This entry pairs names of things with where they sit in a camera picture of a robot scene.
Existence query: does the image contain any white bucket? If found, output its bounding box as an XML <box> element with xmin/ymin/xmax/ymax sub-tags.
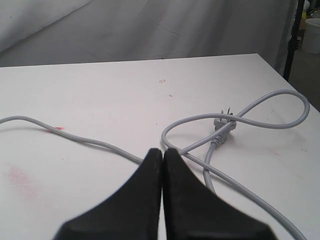
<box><xmin>301</xmin><ymin>18</ymin><xmax>320</xmax><ymax>54</ymax></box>

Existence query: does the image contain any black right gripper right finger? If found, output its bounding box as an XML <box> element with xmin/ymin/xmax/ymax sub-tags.
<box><xmin>162</xmin><ymin>148</ymin><xmax>275</xmax><ymax>240</ymax></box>

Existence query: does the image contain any white backdrop cloth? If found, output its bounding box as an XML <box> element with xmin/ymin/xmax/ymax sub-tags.
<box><xmin>0</xmin><ymin>0</ymin><xmax>297</xmax><ymax>68</ymax></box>

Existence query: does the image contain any black stand pole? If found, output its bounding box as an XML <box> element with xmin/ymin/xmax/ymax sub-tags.
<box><xmin>283</xmin><ymin>0</ymin><xmax>305</xmax><ymax>82</ymax></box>

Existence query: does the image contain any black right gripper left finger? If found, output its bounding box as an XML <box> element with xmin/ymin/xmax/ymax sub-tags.
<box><xmin>55</xmin><ymin>148</ymin><xmax>163</xmax><ymax>240</ymax></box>

